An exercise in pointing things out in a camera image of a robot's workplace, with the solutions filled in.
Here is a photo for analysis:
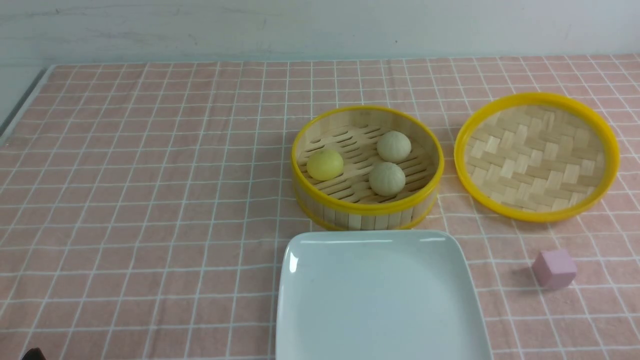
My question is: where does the yellow steamed bun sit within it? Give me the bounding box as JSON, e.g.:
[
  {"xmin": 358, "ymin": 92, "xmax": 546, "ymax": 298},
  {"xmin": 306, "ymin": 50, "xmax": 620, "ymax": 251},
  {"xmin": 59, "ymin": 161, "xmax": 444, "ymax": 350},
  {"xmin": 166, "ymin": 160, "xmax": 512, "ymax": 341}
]
[{"xmin": 306, "ymin": 149, "xmax": 345, "ymax": 182}]

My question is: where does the white steamed bun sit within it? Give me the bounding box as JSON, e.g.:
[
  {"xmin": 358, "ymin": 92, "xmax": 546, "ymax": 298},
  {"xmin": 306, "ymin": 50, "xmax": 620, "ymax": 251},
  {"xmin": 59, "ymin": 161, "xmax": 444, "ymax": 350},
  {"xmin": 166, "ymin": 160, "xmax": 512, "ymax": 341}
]
[
  {"xmin": 376, "ymin": 130, "xmax": 412, "ymax": 164},
  {"xmin": 368, "ymin": 162, "xmax": 406, "ymax": 197}
]

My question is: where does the white square plate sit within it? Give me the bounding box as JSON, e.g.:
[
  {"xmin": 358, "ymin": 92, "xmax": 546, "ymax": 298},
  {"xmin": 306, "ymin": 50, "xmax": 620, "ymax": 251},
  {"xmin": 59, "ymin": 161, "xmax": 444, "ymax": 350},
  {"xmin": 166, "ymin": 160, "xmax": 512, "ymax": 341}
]
[{"xmin": 275, "ymin": 229, "xmax": 493, "ymax": 360}]

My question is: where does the bamboo steamer basket yellow rim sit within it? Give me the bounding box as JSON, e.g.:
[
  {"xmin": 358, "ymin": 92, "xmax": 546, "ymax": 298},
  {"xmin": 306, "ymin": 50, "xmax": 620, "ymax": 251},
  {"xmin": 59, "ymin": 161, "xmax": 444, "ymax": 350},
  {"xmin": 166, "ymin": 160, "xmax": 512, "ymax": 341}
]
[{"xmin": 291, "ymin": 105, "xmax": 445, "ymax": 231}]

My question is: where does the pink checkered tablecloth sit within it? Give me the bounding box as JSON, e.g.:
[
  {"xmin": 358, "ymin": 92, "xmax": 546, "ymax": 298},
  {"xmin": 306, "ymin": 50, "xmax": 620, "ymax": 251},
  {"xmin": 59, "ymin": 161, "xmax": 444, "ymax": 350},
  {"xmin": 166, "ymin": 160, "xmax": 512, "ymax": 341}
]
[{"xmin": 0, "ymin": 54, "xmax": 639, "ymax": 360}]

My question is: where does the woven bamboo steamer lid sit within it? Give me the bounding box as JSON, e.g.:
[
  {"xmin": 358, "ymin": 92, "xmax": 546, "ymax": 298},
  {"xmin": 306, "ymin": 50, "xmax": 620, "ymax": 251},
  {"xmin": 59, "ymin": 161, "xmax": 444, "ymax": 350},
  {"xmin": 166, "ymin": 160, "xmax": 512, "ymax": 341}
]
[{"xmin": 454, "ymin": 92, "xmax": 621, "ymax": 223}]

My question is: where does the pink cube block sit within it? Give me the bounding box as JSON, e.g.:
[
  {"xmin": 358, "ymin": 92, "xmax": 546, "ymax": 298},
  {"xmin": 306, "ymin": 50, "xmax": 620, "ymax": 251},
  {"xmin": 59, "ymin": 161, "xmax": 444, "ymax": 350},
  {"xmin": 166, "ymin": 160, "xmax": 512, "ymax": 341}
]
[{"xmin": 531, "ymin": 248, "xmax": 578, "ymax": 290}]

